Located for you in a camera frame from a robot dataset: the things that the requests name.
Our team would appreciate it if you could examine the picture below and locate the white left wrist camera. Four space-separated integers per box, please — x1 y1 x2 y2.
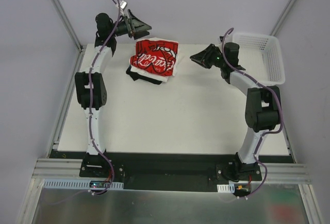
119 0 127 10

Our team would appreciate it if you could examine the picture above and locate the aluminium frame post left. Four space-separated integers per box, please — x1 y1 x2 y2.
51 0 83 51

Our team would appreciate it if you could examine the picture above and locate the aluminium front rail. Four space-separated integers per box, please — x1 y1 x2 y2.
32 159 311 184

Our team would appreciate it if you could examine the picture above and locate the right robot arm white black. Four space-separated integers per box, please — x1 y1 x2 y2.
190 42 283 180

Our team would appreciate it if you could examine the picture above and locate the white plastic basket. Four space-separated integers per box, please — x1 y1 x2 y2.
232 32 286 85

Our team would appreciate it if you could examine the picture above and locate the aluminium frame post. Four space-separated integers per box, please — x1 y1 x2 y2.
269 0 298 37
51 0 83 51

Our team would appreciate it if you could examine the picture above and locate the white t shirt red print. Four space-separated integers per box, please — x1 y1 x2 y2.
129 38 179 78

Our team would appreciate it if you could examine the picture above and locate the white slotted cable duct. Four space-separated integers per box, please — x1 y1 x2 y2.
217 183 251 194
43 179 124 191

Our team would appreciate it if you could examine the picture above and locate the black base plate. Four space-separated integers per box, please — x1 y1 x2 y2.
79 152 262 192

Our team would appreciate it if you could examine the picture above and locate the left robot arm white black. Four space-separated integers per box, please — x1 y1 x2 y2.
74 9 152 177

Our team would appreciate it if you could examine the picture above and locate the white slotted cable duct right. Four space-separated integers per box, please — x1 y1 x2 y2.
217 183 251 194

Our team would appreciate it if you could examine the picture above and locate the aluminium side rail right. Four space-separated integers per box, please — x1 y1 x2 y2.
282 127 296 163

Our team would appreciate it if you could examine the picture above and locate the aluminium frame post right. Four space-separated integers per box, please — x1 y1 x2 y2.
269 0 298 37

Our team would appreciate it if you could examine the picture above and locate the white slotted cable duct left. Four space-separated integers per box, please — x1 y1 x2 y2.
43 179 124 191

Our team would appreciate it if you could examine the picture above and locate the black t shirt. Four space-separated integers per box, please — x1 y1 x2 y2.
126 66 162 85

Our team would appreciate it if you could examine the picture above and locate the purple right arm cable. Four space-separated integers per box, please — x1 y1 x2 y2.
221 27 284 195

